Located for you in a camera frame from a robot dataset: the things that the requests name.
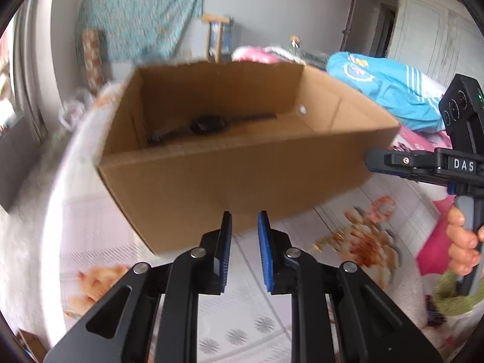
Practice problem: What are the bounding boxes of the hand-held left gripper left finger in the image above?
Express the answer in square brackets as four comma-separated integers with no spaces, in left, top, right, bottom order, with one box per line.
[43,211,233,363]

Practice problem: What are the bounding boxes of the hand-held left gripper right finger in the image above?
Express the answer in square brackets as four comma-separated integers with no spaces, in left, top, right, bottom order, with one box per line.
[257,210,443,363]

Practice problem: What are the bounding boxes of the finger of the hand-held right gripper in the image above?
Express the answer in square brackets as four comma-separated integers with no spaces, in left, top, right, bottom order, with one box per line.
[366,149,439,182]

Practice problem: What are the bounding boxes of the brown cardboard box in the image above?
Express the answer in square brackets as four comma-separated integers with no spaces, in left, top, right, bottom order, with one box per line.
[96,60,401,256]

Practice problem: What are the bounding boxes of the pink strap smart watch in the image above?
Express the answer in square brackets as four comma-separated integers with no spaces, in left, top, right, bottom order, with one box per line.
[147,113,278,146]

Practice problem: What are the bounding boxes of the person's right hand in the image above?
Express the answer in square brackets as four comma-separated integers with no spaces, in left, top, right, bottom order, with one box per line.
[446,204,482,276]

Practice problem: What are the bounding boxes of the light blue jacket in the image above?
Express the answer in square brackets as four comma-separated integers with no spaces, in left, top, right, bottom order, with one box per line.
[326,52,460,133]

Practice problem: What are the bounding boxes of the white panelled door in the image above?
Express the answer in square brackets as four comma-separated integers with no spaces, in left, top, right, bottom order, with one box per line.
[391,0,475,93]

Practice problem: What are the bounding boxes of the grey patterned cloth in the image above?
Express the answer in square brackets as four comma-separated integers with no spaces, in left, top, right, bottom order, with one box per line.
[265,45,329,70]

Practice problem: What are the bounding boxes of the green fluffy cloth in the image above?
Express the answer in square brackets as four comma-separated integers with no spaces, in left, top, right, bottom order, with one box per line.
[433,272,473,316]

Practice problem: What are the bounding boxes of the white plastic bag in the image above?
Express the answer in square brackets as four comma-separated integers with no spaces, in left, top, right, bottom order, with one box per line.
[60,89,91,129]

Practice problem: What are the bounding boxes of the blue water jug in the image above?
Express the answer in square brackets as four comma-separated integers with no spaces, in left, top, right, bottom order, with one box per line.
[217,23,234,55]

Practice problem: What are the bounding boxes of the wooden stand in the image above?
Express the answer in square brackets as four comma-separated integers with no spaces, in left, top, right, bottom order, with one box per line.
[201,14,232,63]

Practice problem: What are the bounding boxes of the dark grey cabinet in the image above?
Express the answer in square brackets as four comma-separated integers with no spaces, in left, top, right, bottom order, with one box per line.
[0,119,42,210]

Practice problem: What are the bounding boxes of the checkered patterned roll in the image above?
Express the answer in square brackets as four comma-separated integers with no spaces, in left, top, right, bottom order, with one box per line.
[81,29,105,86]

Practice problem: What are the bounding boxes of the grey curtain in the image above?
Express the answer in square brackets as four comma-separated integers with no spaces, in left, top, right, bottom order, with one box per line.
[15,8,50,140]

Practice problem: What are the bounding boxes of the teal floral wall cloth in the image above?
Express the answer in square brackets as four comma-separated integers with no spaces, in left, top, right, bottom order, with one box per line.
[77,0,205,61]

